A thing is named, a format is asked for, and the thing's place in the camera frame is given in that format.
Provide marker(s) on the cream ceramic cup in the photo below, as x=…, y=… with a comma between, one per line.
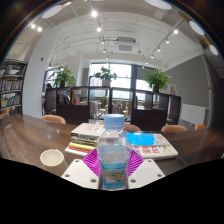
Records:
x=52, y=157

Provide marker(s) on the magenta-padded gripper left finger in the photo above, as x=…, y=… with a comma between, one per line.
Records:
x=79, y=173

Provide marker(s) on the bushy potted green plant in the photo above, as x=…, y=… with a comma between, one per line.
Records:
x=63, y=76

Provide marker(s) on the large glass window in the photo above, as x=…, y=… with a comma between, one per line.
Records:
x=121, y=75

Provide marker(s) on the yellow-spined book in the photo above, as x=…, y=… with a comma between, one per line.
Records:
x=81, y=146

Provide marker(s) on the red and white book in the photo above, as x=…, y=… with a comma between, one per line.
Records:
x=76, y=151

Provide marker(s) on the clear blue-capped water bottle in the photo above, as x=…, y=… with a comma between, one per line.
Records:
x=114, y=156

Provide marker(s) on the tall potted green plant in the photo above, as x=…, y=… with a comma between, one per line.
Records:
x=157, y=79

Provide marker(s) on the dark-spined book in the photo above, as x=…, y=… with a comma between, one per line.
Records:
x=83, y=139

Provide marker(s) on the track ceiling spotlights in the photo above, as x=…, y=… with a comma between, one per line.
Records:
x=94, y=14

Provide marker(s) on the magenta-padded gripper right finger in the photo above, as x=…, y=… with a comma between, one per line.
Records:
x=146, y=172

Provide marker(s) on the ceiling air conditioner unit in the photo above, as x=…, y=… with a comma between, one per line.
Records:
x=125, y=46

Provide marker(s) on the white-covered book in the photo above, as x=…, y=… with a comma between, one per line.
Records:
x=87, y=129

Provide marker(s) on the dark open shelf unit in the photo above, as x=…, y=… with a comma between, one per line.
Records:
x=76, y=113

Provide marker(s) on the white board on wall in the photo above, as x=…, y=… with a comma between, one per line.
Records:
x=194, y=114

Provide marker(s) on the round white ceiling lights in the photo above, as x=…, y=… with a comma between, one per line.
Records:
x=51, y=11

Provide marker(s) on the small potted green plant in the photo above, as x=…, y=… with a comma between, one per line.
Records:
x=106, y=74

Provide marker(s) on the large blue and white book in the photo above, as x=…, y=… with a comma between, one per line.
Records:
x=156, y=146

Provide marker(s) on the wall bookshelf with books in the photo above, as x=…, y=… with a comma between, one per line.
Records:
x=11, y=86

